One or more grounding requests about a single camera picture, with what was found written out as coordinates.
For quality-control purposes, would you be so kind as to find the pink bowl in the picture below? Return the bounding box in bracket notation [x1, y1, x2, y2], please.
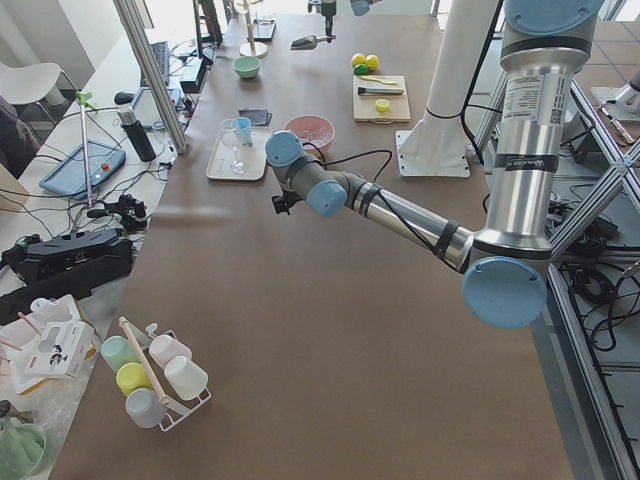
[284, 115, 335, 156]

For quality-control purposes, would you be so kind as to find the clear wine glass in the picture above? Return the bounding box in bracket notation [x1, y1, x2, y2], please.
[220, 119, 246, 174]

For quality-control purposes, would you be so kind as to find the cream serving tray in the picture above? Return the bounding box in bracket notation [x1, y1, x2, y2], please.
[206, 127, 274, 182]

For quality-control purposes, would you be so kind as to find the half lemon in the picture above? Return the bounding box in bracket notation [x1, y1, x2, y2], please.
[375, 99, 390, 112]

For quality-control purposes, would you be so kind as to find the blue teach pendant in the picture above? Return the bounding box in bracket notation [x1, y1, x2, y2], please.
[39, 140, 126, 199]

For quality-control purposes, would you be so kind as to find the black tray with glasses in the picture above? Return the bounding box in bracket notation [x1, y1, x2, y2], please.
[252, 18, 276, 43]

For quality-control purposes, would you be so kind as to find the yellow plastic knife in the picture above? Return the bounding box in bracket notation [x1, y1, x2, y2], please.
[359, 75, 398, 85]

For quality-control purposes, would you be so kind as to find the white cup on rack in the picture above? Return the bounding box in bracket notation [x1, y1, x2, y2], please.
[164, 355, 209, 400]

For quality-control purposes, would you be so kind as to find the grey cup on rack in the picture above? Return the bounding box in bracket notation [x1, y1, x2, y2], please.
[125, 388, 166, 429]

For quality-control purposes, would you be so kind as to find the wooden cutting board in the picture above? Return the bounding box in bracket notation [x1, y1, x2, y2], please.
[353, 75, 411, 123]

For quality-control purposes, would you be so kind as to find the black bag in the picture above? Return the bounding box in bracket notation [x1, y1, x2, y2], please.
[1, 229, 133, 325]

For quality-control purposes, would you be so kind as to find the dark grey folded cloth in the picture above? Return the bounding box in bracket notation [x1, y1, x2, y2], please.
[238, 108, 272, 126]

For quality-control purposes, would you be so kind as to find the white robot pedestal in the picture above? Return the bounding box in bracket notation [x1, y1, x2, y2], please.
[396, 0, 502, 178]

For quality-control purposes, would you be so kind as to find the pink cup on rack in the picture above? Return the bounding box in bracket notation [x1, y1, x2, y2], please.
[149, 334, 192, 369]

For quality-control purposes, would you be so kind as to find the wooden mug tree stand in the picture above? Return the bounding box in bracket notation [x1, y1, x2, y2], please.
[239, 0, 268, 58]

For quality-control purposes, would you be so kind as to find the white wire cup rack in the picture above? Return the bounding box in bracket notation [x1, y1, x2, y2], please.
[129, 321, 213, 433]

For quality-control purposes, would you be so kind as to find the metal ice scoop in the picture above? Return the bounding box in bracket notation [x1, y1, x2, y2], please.
[290, 35, 336, 50]

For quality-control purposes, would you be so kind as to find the white product box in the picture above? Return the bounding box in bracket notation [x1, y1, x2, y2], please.
[25, 321, 94, 379]

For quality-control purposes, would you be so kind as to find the clear ice cubes pile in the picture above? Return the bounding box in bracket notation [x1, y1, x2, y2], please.
[292, 125, 334, 148]

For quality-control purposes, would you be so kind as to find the yellow lemon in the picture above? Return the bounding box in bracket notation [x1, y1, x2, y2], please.
[351, 52, 366, 67]

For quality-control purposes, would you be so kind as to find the blue plastic cup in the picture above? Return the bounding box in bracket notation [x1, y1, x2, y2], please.
[235, 116, 252, 146]

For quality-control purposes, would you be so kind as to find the black water bottle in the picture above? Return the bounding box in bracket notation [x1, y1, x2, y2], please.
[117, 105, 156, 162]

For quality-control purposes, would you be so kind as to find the mint green bowl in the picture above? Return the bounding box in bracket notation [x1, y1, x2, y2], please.
[232, 56, 261, 80]

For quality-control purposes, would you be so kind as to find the green cup on rack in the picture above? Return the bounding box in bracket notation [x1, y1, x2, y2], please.
[100, 335, 138, 373]

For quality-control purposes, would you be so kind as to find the green lime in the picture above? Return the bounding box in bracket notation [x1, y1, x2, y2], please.
[365, 54, 380, 71]

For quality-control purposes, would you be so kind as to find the aluminium frame post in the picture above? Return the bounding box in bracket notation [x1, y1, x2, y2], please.
[113, 0, 188, 154]

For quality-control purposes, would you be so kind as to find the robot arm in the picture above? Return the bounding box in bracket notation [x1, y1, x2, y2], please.
[307, 0, 376, 17]

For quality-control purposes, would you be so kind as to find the yellow cup on rack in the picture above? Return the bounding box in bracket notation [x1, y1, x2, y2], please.
[115, 362, 152, 397]

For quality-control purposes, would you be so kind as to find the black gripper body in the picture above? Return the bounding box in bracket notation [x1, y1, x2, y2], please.
[271, 189, 302, 215]

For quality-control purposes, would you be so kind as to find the metal muddler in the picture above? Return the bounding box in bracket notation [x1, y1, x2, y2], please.
[357, 86, 404, 96]

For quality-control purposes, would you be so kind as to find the wooden stick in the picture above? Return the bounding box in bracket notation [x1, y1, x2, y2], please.
[118, 317, 169, 406]

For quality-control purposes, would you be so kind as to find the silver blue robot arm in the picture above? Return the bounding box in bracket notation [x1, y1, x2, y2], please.
[266, 1, 600, 328]

